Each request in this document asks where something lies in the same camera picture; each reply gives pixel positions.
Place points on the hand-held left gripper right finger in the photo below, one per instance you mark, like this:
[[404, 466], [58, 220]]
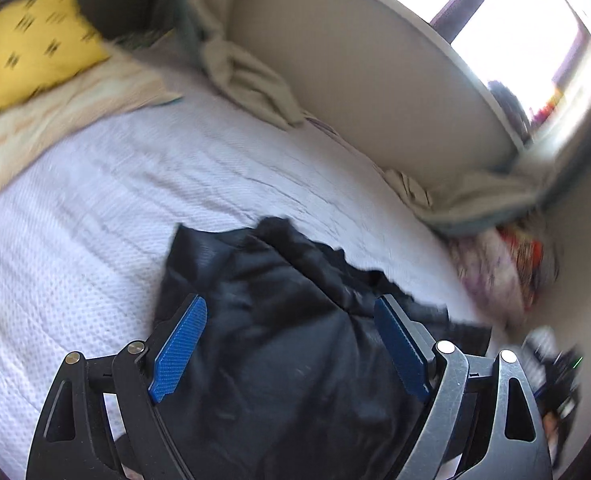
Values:
[[403, 350]]

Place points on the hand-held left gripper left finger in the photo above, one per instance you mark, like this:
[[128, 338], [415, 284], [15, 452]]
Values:
[[178, 345]]

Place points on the dark navy buttoned coat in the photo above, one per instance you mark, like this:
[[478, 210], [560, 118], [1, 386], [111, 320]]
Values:
[[285, 340]]

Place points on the pink floral folded quilt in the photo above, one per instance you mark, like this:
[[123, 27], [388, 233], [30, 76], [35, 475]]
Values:
[[485, 275]]

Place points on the leopard print blanket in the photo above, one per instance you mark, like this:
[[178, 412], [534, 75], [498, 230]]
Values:
[[523, 260]]

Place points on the white textured bedspread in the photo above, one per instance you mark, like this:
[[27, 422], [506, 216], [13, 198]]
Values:
[[125, 210]]

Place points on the cream blanket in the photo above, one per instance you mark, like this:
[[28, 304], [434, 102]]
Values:
[[65, 110]]

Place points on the dark clump on windowsill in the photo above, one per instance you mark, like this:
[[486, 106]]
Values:
[[513, 107]]

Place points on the yellow patterned pillow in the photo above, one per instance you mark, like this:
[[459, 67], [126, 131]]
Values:
[[30, 50]]

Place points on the window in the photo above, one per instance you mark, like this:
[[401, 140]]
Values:
[[505, 25]]

